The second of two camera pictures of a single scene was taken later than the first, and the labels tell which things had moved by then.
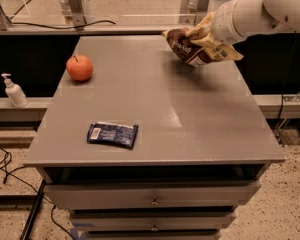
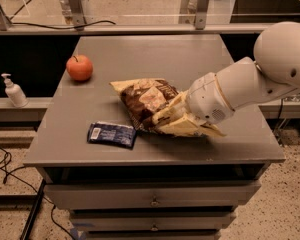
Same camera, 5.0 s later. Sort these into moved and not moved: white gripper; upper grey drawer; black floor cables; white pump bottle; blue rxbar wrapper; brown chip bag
Moved: brown chip bag; white gripper
Not moved: black floor cables; blue rxbar wrapper; upper grey drawer; white pump bottle
